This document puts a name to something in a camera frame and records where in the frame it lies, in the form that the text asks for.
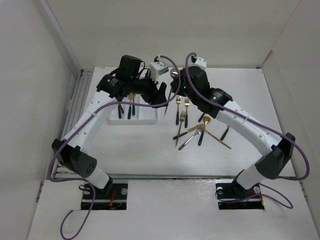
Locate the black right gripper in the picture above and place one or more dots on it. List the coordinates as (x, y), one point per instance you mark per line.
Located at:
(175, 85)

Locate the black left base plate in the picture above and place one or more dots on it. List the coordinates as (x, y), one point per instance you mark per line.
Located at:
(115, 200)

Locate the gold fork in tray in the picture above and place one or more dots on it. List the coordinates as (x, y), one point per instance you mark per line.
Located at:
(120, 115)

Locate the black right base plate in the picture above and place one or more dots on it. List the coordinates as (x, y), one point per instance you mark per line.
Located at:
(240, 200)

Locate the silver spoon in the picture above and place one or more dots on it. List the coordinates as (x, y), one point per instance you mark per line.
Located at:
(173, 74)

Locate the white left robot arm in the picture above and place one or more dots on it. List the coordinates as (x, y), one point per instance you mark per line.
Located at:
(72, 151)

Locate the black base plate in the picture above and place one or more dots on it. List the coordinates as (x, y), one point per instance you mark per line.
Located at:
(115, 200)
(240, 200)

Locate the gold knife green handle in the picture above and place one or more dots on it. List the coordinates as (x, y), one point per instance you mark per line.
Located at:
(188, 131)
(201, 117)
(225, 133)

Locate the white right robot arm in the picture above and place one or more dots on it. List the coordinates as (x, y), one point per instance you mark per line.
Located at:
(276, 149)

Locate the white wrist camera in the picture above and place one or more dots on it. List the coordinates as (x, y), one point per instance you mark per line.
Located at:
(157, 69)
(199, 62)

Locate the copper knife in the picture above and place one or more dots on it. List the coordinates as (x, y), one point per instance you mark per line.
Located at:
(216, 138)

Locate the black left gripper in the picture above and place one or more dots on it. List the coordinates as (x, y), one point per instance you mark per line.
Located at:
(155, 96)

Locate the gold spoon green handle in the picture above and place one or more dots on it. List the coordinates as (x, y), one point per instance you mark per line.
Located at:
(133, 107)
(206, 120)
(130, 97)

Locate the aluminium rail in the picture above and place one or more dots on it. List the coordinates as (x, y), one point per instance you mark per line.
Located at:
(76, 99)

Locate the gold fork green handle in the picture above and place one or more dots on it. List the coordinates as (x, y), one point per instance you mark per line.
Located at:
(186, 104)
(178, 102)

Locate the white cutlery tray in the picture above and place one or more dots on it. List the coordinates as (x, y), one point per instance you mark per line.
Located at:
(143, 116)

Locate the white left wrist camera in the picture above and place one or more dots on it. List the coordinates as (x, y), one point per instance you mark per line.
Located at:
(157, 69)

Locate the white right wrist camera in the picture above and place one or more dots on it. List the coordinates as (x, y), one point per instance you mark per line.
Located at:
(199, 62)

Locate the silver fork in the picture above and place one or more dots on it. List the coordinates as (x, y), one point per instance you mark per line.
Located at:
(197, 132)

